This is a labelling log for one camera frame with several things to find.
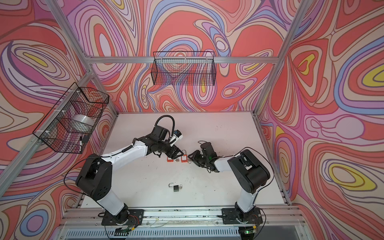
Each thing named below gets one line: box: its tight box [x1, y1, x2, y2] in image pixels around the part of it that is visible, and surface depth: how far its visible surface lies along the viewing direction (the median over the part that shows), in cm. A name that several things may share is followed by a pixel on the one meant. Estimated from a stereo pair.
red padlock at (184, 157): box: [181, 149, 188, 163], surface depth 95 cm
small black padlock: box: [168, 182, 183, 192], surface depth 84 cm
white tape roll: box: [72, 114, 95, 127], surface depth 75 cm
